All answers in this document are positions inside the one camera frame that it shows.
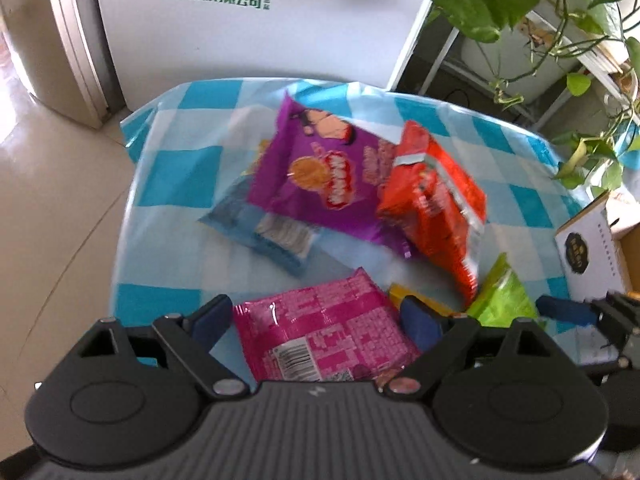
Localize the purple snack packet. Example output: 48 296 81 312
247 92 416 261

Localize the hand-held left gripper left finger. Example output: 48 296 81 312
77 294 251 401

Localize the yellow orange snack packet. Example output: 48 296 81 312
245 139 273 176

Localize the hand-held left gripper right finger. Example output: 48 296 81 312
382 296 558 402

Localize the light blue snack packet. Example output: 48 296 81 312
197 180 323 278

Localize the white metal plant rack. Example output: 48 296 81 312
425 25 640 136

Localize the cardboard box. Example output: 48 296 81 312
555 190 640 366

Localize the blue checkered tablecloth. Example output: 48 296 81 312
107 77 591 401

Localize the white refrigerator with green print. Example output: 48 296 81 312
42 0 451 126

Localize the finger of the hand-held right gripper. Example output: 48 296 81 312
536 295 601 326

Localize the green snack packet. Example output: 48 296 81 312
467 252 541 328

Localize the green pothos plant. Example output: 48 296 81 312
417 0 640 111

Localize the magenta snack packet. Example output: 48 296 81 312
232 267 423 383

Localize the trailing green vine plant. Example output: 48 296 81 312
552 35 640 201

